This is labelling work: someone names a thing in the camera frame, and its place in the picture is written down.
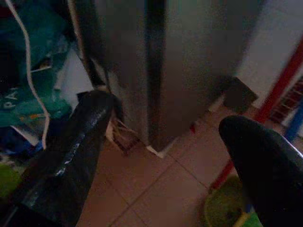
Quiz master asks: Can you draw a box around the lime green plastic bag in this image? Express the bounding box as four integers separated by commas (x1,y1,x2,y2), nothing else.
0,163,22,198

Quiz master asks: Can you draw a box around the blue plastic bag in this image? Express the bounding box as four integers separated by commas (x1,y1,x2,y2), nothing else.
0,125,45,161

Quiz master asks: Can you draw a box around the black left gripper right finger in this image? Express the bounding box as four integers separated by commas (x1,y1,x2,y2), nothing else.
218,115,303,227

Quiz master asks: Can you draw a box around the brown cardboard scrap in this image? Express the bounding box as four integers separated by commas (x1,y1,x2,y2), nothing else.
105,117,143,157

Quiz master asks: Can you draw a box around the green dustpan with red handle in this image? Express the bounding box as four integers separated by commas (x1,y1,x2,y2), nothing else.
203,40,303,227

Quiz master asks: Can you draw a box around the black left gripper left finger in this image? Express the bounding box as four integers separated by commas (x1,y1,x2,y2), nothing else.
0,90,124,227

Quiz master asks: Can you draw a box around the stainless steel refrigerator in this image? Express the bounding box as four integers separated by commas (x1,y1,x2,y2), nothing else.
67,0,265,158

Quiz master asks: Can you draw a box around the dark grey square block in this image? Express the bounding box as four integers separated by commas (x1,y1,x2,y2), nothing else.
222,76,258,114

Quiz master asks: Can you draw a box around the white cord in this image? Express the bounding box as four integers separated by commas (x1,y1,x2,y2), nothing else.
3,0,51,151

